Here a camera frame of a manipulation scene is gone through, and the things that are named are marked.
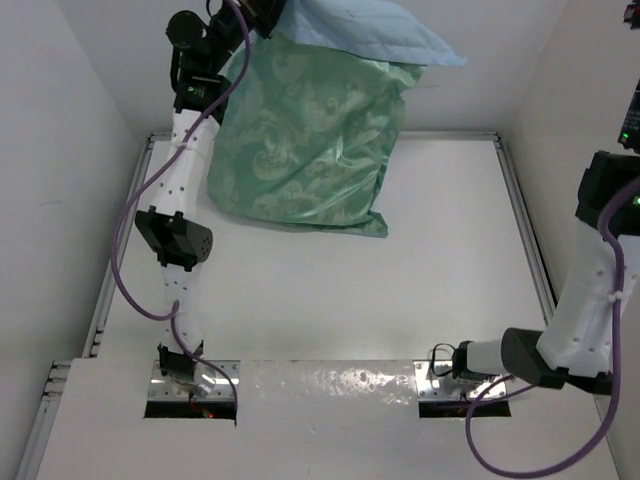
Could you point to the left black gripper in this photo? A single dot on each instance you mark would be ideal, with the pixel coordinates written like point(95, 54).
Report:
point(261, 14)

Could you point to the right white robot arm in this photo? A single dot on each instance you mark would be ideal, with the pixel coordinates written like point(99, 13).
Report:
point(577, 346)

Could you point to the blue green pillowcase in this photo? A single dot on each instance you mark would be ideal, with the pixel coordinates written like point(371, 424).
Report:
point(307, 136)

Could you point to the aluminium table frame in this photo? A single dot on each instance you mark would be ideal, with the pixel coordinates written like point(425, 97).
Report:
point(460, 263)

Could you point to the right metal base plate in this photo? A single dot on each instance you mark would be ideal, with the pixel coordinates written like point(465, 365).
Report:
point(434, 385)

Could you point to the metal base plate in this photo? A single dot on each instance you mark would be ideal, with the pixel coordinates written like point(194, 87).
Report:
point(205, 385)
point(434, 385)

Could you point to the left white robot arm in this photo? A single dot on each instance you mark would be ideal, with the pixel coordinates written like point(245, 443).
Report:
point(200, 51)

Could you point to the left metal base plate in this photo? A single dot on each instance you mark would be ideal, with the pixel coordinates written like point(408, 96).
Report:
point(205, 385)

